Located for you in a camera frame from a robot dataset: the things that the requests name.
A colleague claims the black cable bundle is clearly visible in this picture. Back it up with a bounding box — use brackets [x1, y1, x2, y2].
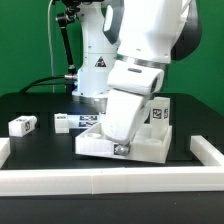
[18, 75, 79, 94]

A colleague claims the white square tabletop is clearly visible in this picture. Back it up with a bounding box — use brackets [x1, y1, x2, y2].
[75, 123, 172, 163]

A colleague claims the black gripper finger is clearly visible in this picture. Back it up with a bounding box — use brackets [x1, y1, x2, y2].
[116, 144, 130, 156]

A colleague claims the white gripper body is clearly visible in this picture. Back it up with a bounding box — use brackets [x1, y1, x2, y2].
[102, 60, 164, 144]

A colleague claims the white marker base plate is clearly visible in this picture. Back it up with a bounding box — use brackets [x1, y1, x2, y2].
[54, 113, 105, 134]

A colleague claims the white U-shaped obstacle fence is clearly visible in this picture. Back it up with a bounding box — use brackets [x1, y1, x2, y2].
[0, 136, 224, 196]

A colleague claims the white thin cable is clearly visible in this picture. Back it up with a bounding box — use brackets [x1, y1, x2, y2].
[47, 0, 56, 94]

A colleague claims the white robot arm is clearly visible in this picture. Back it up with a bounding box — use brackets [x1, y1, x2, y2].
[57, 0, 201, 156]

